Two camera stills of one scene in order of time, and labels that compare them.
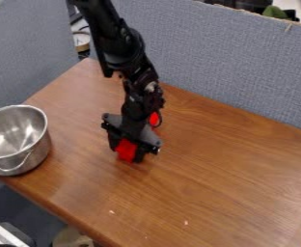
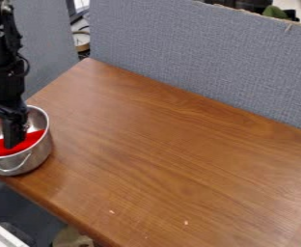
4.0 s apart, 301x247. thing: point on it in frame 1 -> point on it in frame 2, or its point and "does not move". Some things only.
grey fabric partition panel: x=244 y=60 does not move
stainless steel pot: x=17 y=140 does not move
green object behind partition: x=274 y=11 does not move
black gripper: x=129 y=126 -> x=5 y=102
